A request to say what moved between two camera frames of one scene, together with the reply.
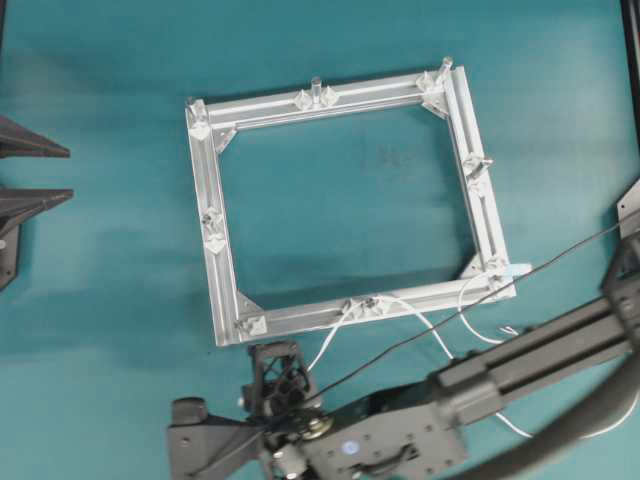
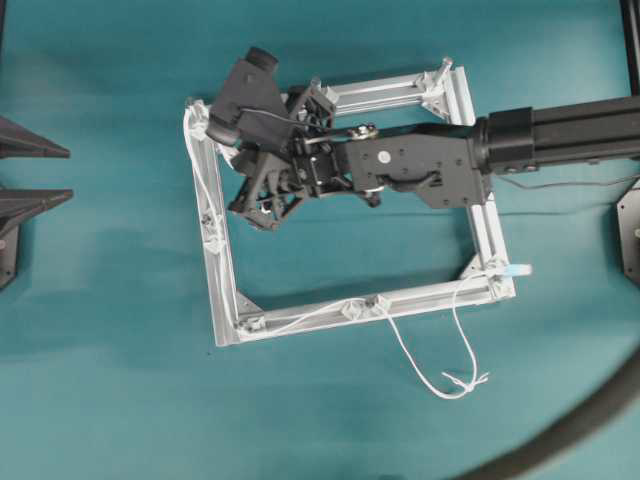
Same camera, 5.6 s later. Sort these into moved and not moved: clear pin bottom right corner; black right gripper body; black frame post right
Moved: black right gripper body
Not moved: black frame post right; clear pin bottom right corner
